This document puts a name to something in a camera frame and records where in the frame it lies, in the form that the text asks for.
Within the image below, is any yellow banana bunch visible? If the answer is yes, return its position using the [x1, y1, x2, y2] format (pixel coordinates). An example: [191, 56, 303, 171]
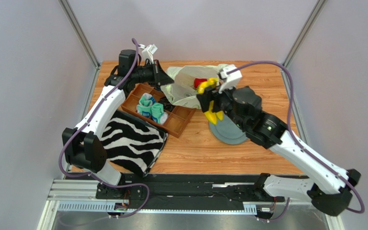
[197, 78, 223, 125]

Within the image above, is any teal white sock pair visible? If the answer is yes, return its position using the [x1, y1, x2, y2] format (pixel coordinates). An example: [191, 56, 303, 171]
[136, 93, 168, 125]

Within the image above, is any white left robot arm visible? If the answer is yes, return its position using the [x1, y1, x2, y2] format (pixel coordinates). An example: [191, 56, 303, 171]
[60, 45, 174, 187]

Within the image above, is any grey blue plate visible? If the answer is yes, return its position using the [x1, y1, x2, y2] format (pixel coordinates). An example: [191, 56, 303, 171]
[208, 115, 249, 145]

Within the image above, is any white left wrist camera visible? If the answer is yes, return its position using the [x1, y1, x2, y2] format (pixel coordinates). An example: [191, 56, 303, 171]
[138, 44, 158, 65]

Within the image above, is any wooden compartment tray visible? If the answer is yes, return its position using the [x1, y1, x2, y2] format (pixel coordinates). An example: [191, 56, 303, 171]
[120, 83, 196, 138]

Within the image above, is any zebra striped cloth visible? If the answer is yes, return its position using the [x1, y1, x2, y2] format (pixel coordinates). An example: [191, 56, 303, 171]
[101, 110, 168, 177]

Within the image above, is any black rolled sock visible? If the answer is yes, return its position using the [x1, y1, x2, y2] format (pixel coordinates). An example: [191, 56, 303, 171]
[158, 96, 175, 112]

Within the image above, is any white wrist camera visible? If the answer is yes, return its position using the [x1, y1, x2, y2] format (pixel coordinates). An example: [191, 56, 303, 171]
[218, 64, 242, 93]
[138, 44, 158, 65]

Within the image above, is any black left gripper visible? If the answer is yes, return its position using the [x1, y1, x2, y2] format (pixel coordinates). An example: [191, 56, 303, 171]
[131, 60, 174, 87]

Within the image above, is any pale green plastic bag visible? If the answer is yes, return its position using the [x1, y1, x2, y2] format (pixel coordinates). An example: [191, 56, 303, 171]
[161, 64, 228, 109]

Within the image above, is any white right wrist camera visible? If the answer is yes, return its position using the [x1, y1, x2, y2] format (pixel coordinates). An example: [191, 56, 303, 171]
[218, 64, 242, 93]

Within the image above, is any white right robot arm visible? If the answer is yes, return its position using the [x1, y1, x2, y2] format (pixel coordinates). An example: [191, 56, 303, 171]
[196, 87, 361, 216]

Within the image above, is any red apple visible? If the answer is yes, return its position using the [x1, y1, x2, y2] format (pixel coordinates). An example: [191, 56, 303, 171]
[193, 78, 207, 90]

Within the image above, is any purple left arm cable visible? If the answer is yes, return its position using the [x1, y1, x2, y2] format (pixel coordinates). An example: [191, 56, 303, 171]
[57, 37, 150, 219]

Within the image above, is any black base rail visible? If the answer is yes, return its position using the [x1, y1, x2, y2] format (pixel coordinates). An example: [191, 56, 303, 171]
[95, 173, 285, 211]

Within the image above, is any aluminium frame rail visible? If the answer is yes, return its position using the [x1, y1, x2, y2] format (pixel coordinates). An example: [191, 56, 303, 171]
[37, 173, 344, 230]

